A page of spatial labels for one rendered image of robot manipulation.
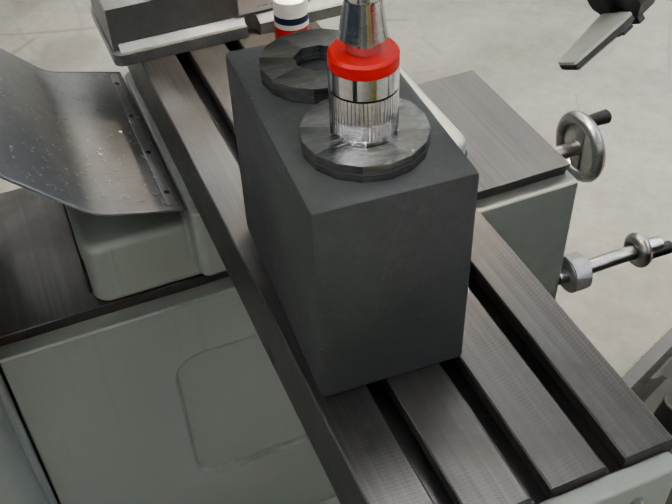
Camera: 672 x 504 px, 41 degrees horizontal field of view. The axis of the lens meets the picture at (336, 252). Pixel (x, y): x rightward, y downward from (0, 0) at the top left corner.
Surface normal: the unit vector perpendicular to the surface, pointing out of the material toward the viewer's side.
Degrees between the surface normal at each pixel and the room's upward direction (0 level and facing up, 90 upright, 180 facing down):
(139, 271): 90
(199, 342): 90
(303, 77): 0
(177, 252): 90
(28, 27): 0
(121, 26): 90
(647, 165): 0
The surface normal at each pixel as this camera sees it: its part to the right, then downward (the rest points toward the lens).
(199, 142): -0.03, -0.73
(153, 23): 0.39, 0.61
